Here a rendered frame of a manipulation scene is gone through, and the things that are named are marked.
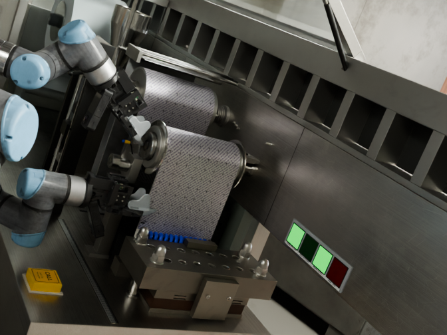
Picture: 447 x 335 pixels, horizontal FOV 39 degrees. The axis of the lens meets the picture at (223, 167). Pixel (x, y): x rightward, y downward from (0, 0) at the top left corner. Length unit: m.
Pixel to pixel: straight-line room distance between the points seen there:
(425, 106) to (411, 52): 6.88
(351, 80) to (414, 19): 6.57
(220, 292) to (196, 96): 0.61
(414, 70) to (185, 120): 6.72
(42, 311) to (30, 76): 0.52
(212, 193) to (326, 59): 0.48
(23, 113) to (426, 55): 7.57
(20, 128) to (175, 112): 0.73
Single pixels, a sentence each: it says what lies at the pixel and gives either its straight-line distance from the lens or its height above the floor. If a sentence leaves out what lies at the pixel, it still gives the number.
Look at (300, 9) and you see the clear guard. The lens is 1.78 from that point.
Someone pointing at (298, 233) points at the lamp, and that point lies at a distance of 1.63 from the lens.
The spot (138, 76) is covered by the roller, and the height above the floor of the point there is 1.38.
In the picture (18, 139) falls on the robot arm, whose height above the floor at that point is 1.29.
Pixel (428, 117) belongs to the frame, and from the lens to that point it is 1.42.
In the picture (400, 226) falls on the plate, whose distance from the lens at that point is 1.41.
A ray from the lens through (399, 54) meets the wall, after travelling 8.14.
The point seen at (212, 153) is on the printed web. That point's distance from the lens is 1.70.
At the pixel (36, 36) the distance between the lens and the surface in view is 2.53.
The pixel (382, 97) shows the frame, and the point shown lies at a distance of 1.53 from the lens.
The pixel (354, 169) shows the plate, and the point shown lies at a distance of 1.53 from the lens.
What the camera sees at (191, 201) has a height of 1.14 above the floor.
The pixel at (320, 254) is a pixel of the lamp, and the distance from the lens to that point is 1.56.
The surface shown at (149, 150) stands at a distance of 1.65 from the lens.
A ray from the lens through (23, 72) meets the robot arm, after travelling 1.42.
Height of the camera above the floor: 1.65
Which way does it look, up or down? 13 degrees down
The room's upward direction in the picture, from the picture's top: 21 degrees clockwise
